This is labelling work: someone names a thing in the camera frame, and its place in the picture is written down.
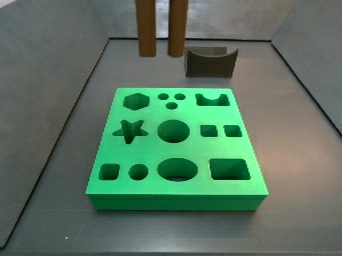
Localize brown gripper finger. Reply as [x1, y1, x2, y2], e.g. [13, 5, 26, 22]
[135, 0, 157, 57]
[169, 0, 189, 57]

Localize dark grey square-circle block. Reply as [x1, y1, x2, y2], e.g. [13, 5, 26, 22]
[185, 47, 240, 78]

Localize green shape sorter board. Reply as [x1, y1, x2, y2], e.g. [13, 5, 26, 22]
[86, 88, 269, 210]

